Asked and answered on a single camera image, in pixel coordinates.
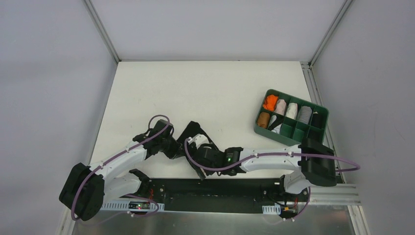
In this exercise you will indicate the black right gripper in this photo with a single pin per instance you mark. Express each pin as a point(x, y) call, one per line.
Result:
point(195, 158)

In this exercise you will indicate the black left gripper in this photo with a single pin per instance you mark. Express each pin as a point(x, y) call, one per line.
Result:
point(179, 150)

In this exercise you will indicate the black underwear beige waistband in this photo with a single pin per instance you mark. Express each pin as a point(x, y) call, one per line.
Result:
point(201, 141)

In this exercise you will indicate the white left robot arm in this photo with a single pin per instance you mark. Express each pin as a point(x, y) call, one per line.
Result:
point(88, 187)

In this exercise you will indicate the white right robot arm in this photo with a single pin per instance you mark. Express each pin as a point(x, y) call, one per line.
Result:
point(309, 163)

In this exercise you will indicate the brown rolled underwear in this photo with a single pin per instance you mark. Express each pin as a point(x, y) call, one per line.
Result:
point(263, 120)

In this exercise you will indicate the white black rolled underwear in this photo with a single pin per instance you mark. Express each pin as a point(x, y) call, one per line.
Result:
point(275, 123)

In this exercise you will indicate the orange rolled underwear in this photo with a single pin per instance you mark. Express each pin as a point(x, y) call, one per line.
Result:
point(270, 102)

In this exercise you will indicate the pink rolled underwear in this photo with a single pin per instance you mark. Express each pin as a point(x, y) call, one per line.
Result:
point(280, 107)

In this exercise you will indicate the grey striped rolled underwear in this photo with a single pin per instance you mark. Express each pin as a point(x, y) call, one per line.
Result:
point(305, 114)

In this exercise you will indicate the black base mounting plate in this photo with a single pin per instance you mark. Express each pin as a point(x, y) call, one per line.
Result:
point(247, 196)

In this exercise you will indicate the green compartment tray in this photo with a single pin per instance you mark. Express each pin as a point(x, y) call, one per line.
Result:
point(293, 132)

